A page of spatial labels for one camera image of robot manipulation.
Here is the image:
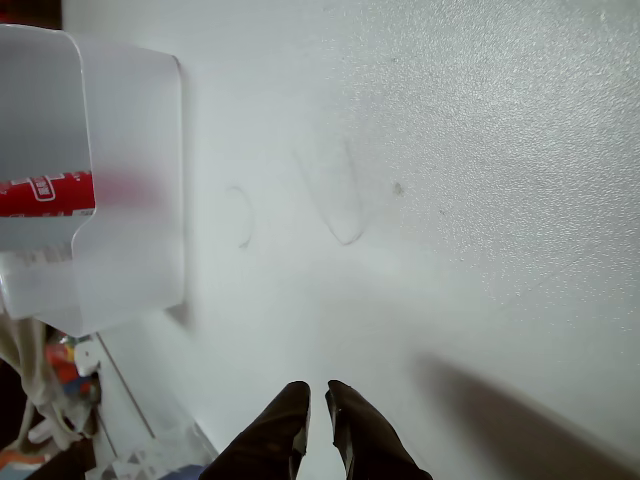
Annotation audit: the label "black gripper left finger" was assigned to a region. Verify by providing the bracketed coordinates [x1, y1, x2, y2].
[199, 380, 312, 480]

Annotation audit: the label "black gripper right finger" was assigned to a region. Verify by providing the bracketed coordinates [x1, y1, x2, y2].
[324, 378, 434, 480]

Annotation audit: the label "blue round hair brush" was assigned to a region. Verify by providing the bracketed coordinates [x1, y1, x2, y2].
[162, 462, 214, 480]

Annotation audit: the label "colourful packaged items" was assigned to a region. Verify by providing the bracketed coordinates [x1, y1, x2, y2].
[43, 333, 101, 401]

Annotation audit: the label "clutter beside table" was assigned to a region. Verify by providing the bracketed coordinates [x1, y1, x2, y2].
[0, 314, 99, 451]

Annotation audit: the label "red tube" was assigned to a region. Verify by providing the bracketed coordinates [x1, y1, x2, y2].
[0, 169, 157, 220]

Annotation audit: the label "frosted plastic tray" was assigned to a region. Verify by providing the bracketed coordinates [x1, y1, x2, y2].
[0, 23, 189, 337]

